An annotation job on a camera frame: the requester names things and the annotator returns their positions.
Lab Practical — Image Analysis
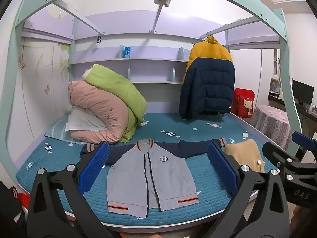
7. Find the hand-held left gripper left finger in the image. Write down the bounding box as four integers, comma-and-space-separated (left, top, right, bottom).
27, 141, 117, 238

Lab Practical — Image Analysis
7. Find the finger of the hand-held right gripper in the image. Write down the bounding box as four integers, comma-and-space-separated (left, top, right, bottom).
262, 142, 298, 170
291, 131, 317, 164

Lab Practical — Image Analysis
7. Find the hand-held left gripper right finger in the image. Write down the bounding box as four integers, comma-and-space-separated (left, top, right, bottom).
207, 142, 290, 238

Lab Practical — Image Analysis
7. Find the tan garment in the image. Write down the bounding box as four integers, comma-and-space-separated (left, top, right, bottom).
224, 139, 266, 174

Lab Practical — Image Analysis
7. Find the grey and navy jacket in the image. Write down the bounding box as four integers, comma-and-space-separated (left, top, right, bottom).
80, 139, 227, 219

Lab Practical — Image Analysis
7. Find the dark desk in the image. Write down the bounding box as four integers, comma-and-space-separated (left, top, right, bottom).
268, 94, 317, 139

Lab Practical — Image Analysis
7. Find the white pillow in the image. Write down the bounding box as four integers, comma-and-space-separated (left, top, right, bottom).
65, 106, 109, 133

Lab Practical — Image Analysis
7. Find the black monitor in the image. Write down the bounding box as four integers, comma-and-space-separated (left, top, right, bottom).
291, 79, 315, 107

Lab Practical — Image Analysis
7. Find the striped pillow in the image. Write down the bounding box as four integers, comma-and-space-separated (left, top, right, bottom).
44, 123, 83, 145

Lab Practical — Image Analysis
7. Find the pink quilt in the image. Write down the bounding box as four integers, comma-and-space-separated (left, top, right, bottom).
68, 80, 130, 145

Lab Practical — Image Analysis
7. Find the red bag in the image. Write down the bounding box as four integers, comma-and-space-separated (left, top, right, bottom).
233, 87, 255, 118

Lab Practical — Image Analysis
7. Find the green quilt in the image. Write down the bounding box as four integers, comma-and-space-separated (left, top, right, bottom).
84, 64, 148, 143

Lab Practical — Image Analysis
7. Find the navy and yellow puffer jacket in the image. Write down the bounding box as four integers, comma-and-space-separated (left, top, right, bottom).
179, 36, 236, 120

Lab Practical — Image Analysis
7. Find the person's dark clothing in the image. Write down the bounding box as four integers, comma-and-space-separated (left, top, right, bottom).
0, 180, 28, 238

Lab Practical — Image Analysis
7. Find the picture frame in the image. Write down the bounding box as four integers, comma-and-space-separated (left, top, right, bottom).
270, 78, 282, 95

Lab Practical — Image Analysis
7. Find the lilac wall shelf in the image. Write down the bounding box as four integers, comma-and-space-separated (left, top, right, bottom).
68, 47, 192, 85

